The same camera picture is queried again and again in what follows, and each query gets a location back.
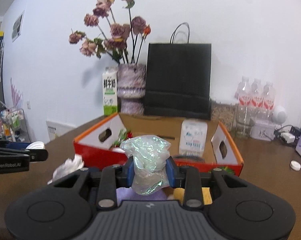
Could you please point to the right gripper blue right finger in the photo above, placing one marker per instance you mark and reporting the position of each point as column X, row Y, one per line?
column 184, row 176

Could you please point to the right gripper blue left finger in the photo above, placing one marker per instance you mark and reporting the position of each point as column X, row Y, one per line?
column 112, row 178

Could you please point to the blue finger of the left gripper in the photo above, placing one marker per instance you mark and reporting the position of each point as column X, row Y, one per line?
column 17, row 145

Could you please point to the purple knitted cloth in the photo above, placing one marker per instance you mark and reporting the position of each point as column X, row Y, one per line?
column 129, row 194

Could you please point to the white tissue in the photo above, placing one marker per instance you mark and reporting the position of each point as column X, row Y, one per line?
column 69, row 166

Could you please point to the iridescent plastic bag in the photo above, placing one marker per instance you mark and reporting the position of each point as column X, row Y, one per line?
column 149, row 153

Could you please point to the white plastic wipes container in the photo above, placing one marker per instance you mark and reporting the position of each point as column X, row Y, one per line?
column 193, row 137

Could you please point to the yellow plush toy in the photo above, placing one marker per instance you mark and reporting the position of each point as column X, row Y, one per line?
column 183, row 195

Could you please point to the red orange cardboard box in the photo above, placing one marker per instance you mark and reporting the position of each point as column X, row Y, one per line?
column 95, row 144

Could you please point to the red artificial rose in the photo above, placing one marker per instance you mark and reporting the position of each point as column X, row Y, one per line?
column 124, row 134

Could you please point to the clear seed storage container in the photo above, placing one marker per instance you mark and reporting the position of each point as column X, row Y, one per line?
column 224, row 111

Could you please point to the clear glass cup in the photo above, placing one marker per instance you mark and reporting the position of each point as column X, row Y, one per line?
column 244, row 121

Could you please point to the white floral tin box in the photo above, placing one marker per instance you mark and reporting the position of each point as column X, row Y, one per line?
column 263, row 130

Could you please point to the black paper shopping bag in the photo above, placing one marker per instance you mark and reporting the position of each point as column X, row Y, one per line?
column 178, row 80

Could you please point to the left pink water bottle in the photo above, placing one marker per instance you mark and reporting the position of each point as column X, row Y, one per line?
column 243, row 92

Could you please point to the pink water bottle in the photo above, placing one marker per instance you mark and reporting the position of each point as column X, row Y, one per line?
column 243, row 92
column 269, row 94
column 256, row 94

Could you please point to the purple marbled ceramic vase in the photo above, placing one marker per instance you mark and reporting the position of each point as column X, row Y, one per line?
column 132, row 88

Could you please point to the white green milk carton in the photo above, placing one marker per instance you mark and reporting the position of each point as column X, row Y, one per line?
column 110, row 89

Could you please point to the middle pink water bottle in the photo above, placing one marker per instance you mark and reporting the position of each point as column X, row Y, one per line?
column 256, row 94

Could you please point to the small white round cap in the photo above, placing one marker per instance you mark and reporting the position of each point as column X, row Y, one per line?
column 295, row 165

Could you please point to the white charger plug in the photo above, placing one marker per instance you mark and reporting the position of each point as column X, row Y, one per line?
column 287, row 137

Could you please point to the white round speaker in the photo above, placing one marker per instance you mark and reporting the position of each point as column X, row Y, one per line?
column 279, row 115

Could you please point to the right pink water bottle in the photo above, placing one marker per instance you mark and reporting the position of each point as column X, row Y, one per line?
column 269, row 94

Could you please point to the dried pink rose bouquet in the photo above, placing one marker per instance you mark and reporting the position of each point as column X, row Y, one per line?
column 122, row 42

